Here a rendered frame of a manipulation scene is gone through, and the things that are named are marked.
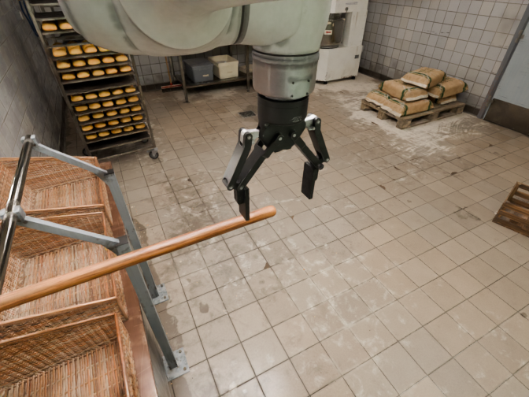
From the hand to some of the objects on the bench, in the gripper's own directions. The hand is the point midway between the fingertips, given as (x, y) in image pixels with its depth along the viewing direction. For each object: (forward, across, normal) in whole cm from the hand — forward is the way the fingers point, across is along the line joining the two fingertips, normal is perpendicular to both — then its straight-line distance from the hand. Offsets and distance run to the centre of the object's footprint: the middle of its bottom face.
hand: (277, 200), depth 56 cm
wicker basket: (+78, -63, +70) cm, 122 cm away
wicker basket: (+77, -64, +10) cm, 100 cm away
